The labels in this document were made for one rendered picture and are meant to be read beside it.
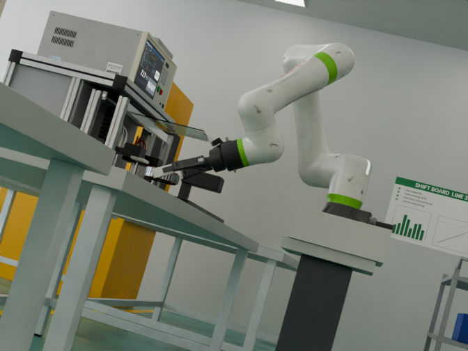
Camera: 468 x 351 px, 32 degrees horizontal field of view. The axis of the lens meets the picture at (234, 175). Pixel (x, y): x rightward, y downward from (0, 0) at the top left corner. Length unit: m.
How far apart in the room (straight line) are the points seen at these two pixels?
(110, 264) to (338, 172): 3.93
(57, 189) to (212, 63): 7.20
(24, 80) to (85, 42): 0.27
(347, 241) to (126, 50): 1.03
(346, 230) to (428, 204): 5.47
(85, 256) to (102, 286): 4.65
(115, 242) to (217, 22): 3.11
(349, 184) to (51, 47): 1.18
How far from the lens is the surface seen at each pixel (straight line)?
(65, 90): 2.88
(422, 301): 8.12
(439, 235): 8.16
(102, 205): 1.97
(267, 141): 2.52
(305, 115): 2.95
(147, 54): 3.03
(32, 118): 1.22
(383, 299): 8.11
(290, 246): 2.76
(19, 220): 6.92
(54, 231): 1.49
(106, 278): 6.62
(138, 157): 2.93
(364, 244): 2.74
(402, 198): 8.19
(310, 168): 2.98
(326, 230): 2.75
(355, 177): 2.88
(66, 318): 1.98
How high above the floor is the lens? 0.60
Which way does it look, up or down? 6 degrees up
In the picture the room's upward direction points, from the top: 16 degrees clockwise
